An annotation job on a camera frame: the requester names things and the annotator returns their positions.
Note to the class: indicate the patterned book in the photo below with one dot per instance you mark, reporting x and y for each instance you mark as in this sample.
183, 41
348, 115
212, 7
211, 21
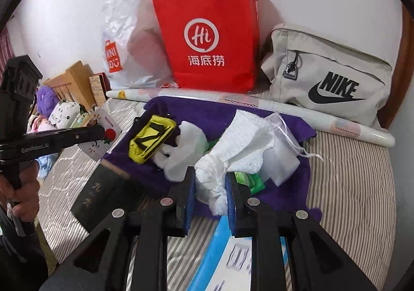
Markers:
97, 90

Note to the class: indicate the red paper bag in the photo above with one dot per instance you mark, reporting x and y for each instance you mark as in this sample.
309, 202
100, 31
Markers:
233, 19

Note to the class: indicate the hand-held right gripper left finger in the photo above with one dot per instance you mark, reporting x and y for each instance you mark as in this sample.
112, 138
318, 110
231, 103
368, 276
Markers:
190, 200

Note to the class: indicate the white pillow with black dots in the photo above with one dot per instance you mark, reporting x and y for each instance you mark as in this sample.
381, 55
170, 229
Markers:
64, 113

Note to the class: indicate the purple towel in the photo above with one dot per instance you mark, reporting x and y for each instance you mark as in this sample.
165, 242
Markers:
291, 194

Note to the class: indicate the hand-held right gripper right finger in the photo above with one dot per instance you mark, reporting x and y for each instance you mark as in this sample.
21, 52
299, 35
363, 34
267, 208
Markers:
230, 203

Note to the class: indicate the person's left hand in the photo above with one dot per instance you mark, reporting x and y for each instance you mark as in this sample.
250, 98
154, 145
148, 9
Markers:
29, 197

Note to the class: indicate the person's left forearm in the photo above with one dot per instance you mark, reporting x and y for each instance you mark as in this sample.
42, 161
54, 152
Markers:
16, 252

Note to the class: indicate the white packet with tomato print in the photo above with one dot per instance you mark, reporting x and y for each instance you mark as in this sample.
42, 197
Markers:
108, 123

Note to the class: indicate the green packet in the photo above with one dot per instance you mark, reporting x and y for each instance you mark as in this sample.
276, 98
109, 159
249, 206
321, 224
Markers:
252, 182
215, 145

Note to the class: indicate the wooden headboard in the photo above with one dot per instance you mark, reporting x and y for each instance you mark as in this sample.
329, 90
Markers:
77, 80

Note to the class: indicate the white fluffy towel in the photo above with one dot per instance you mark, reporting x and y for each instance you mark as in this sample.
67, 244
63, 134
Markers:
245, 135

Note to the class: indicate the blue tissue pack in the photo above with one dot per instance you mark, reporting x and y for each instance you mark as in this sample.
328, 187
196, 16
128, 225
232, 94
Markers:
213, 255

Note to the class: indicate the grey fabric zip bag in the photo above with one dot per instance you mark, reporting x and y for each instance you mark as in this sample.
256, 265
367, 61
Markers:
323, 51

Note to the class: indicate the rolled printed paper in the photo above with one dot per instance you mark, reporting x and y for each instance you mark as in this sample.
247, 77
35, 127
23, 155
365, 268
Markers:
194, 94

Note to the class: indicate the reddish striped curtain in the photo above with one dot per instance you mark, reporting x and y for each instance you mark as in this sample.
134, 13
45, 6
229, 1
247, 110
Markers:
5, 48

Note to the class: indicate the striped mattress pad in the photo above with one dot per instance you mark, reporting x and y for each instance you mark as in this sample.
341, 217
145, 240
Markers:
349, 181

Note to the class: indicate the purple plush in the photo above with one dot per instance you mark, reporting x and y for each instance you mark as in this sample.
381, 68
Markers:
47, 98

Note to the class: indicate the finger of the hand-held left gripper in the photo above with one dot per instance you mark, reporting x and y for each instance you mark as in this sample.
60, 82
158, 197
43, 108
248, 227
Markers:
81, 135

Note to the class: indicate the dark tea tin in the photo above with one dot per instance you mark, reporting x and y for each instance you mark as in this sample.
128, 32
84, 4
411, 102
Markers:
97, 200

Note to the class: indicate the colourful printed quilt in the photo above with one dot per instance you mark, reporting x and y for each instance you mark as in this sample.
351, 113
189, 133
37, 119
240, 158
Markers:
45, 161

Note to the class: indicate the white plastic shopping bag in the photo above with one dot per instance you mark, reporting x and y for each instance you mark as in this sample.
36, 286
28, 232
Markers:
129, 26

